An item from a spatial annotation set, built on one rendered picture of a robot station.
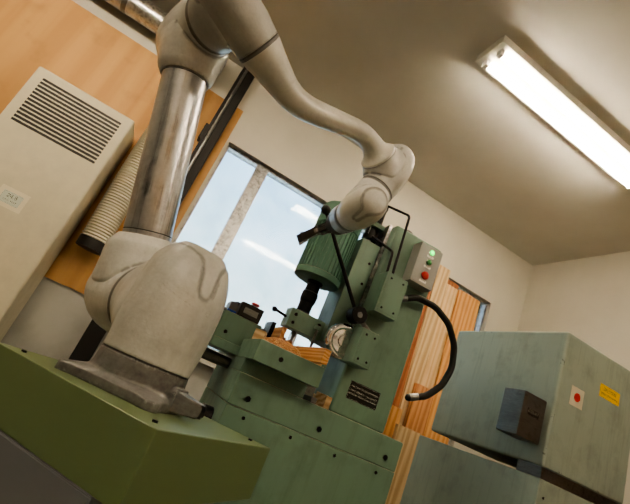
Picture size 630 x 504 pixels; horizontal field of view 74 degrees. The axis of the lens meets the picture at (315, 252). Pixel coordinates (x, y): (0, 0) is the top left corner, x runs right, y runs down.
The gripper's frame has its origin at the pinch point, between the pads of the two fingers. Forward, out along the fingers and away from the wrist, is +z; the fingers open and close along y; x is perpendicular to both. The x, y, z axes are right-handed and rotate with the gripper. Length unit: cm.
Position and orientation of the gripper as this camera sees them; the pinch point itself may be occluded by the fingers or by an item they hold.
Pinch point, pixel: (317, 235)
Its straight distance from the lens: 144.5
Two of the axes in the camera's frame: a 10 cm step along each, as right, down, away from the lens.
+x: -3.2, -9.4, 0.6
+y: 8.8, -2.8, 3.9
